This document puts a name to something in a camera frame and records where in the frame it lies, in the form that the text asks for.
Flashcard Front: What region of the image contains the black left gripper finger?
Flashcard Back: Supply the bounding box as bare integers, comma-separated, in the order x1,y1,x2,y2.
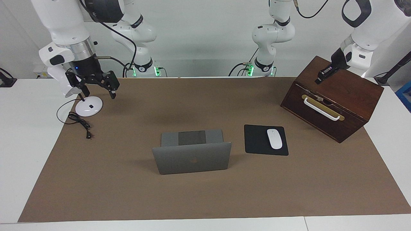
319,67,336,84
315,63,333,84

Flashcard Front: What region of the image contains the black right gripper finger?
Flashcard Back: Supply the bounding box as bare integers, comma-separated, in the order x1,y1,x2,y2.
96,71,120,99
66,72,90,97

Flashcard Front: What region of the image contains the grey Apple laptop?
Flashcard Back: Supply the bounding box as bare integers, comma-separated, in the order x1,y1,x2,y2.
152,129,232,175

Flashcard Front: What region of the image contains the dark brown wooden box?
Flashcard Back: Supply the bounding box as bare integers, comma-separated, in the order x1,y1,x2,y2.
280,56,384,143

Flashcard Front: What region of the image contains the white desk lamp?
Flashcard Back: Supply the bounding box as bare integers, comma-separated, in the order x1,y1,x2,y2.
47,64,104,117

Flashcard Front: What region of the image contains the black stand pole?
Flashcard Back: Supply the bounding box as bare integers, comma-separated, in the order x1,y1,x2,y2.
374,51,411,85

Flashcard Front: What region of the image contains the black clamp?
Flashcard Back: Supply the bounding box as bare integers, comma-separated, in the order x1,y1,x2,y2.
0,67,17,88

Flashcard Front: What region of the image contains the white computer mouse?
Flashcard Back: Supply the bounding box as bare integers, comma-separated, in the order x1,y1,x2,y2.
267,129,283,150

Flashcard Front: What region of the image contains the black mouse pad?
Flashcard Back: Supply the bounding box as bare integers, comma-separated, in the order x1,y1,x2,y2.
244,124,289,156

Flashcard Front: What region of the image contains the brown table mat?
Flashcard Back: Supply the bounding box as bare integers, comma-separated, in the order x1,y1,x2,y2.
18,77,411,223

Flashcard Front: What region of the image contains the white wall socket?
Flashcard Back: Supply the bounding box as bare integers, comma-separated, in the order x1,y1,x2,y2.
34,66,52,79

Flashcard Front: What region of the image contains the white box handle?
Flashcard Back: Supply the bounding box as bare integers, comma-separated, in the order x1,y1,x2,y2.
303,97,341,121

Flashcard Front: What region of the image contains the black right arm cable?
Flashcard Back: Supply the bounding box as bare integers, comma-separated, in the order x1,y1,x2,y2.
79,0,137,77

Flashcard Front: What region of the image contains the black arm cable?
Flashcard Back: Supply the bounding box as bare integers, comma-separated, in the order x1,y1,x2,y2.
79,0,137,77
291,0,329,19

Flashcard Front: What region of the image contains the black lamp power cable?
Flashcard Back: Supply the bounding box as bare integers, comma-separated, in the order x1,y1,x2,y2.
57,98,93,140

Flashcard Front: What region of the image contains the brass handle plate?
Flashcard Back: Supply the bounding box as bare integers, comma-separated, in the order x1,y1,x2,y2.
301,94,345,121

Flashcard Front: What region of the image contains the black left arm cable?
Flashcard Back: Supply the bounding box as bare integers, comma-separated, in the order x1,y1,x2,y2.
291,0,329,19

